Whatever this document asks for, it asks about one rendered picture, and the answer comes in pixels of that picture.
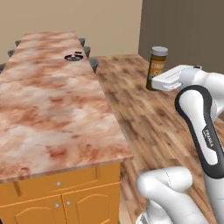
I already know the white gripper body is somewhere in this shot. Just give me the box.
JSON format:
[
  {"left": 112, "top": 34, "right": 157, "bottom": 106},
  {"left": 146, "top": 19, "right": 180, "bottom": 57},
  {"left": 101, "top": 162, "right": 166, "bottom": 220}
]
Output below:
[{"left": 150, "top": 65, "right": 194, "bottom": 92}]

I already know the brown cinnamon bottle grey lid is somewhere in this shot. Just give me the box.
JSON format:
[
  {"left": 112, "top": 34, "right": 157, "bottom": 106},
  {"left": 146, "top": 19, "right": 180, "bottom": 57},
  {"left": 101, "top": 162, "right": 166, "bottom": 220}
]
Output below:
[{"left": 145, "top": 45, "right": 169, "bottom": 92}]

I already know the narrow orange cabinet panel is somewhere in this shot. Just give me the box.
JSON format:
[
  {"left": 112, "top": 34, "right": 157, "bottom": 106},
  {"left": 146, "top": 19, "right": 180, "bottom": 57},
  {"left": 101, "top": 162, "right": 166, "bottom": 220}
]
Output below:
[{"left": 97, "top": 162, "right": 122, "bottom": 187}]

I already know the orange cabinet door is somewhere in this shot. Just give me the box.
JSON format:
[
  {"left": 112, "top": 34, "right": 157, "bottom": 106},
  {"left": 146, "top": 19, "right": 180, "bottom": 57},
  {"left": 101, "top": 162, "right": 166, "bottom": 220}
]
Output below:
[
  {"left": 61, "top": 182, "right": 122, "bottom": 224},
  {"left": 0, "top": 194, "right": 63, "bottom": 224}
]

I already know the wide orange drawer front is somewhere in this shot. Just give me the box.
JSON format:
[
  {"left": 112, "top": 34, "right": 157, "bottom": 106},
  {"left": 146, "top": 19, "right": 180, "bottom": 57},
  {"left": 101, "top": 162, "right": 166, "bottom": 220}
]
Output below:
[{"left": 0, "top": 166, "right": 99, "bottom": 200}]

